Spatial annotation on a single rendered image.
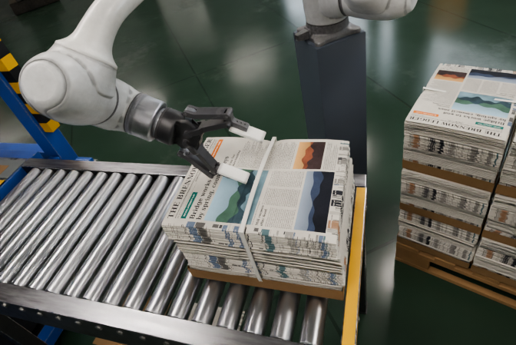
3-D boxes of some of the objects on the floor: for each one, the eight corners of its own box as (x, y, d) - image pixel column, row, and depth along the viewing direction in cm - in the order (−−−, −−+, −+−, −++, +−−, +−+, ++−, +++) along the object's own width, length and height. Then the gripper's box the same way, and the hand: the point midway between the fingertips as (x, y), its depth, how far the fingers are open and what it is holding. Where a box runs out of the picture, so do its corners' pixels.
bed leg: (367, 301, 159) (366, 199, 115) (366, 314, 155) (365, 213, 111) (353, 299, 161) (347, 198, 117) (352, 312, 157) (345, 212, 113)
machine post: (133, 232, 217) (-69, -57, 117) (125, 244, 211) (-95, -49, 111) (120, 230, 220) (-87, -52, 120) (113, 243, 213) (-113, -45, 114)
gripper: (173, 65, 70) (276, 105, 70) (164, 149, 88) (246, 180, 88) (155, 87, 65) (267, 130, 65) (150, 171, 83) (237, 205, 83)
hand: (250, 157), depth 77 cm, fingers open, 13 cm apart
